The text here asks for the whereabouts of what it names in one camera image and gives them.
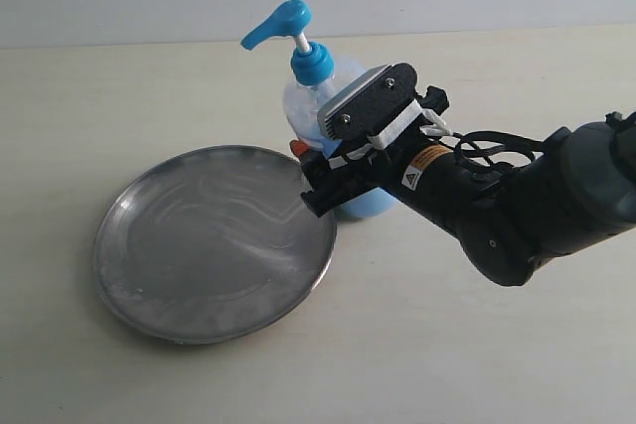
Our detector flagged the round stainless steel plate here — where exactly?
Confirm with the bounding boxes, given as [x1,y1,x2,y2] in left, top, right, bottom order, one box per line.
[91,144,337,346]

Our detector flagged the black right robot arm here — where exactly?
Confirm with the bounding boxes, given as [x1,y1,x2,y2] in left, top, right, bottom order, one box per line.
[290,112,635,286]

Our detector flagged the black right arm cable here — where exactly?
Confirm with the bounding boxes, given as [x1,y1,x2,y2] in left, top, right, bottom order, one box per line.
[421,86,548,182]

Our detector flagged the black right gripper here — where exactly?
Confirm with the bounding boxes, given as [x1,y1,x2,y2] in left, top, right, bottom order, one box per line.
[289,137,422,217]

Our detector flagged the blue pump soap bottle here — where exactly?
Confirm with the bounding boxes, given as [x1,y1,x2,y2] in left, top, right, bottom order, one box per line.
[240,0,398,220]

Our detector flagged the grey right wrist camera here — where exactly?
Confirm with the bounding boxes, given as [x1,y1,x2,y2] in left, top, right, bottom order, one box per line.
[317,63,422,150]

